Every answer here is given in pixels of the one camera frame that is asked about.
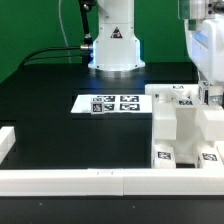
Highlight white marker sheet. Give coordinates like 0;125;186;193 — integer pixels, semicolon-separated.
71;94;152;114

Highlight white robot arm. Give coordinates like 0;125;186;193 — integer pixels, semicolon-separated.
78;0;224;106

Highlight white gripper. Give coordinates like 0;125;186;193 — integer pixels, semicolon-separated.
184;15;224;106

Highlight white chair seat part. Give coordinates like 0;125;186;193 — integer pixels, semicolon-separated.
151;98;224;164

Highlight grey thin cable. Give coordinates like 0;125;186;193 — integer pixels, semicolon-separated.
58;0;73;64

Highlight white left rail block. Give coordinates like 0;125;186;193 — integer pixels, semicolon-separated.
0;126;16;164

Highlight white chair back long part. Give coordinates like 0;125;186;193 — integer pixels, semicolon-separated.
145;84;224;141

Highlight black cables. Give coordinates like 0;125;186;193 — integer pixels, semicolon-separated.
20;0;94;67

